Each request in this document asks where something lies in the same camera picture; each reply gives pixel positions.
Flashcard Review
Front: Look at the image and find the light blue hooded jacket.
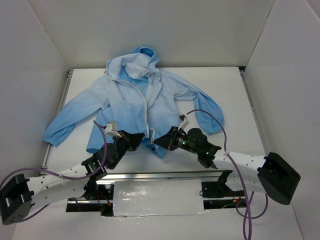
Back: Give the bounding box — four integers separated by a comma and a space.
43, 46, 224, 159

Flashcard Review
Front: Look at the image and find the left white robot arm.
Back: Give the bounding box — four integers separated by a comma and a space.
0, 130, 145, 225

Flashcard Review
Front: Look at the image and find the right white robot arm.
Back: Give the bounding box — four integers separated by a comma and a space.
154, 126, 301, 205

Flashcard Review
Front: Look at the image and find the white foil-edged panel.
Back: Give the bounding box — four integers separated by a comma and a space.
113, 179, 205, 217

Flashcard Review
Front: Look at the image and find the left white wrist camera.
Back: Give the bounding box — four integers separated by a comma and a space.
105, 121, 121, 138

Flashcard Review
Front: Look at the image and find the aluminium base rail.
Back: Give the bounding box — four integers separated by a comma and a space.
66, 177, 244, 217

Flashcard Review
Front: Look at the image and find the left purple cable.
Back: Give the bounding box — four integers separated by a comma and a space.
0, 120, 111, 221

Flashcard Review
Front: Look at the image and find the purple cable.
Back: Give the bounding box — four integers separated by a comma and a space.
185, 108, 269, 240
0, 120, 111, 221

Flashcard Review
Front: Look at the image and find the left aluminium table rail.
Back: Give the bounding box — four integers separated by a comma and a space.
41, 69, 74, 170

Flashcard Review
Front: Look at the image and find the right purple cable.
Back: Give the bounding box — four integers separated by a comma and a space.
185, 108, 269, 240

